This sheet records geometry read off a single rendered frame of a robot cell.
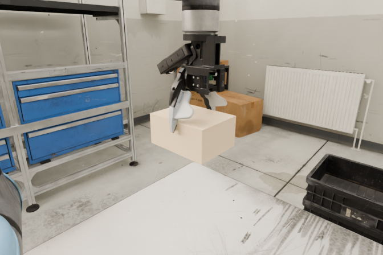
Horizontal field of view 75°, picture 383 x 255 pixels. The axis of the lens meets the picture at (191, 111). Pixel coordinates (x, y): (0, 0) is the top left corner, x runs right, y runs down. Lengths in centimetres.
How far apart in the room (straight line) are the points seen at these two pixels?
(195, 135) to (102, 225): 35
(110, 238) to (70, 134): 141
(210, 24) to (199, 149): 24
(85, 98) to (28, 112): 37
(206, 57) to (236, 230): 42
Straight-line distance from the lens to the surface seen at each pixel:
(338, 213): 119
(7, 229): 36
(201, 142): 49
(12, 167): 198
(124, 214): 73
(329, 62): 307
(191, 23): 50
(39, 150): 198
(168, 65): 57
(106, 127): 213
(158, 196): 78
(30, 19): 274
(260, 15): 337
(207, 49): 50
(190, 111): 49
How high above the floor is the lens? 116
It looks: 18 degrees down
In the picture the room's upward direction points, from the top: straight up
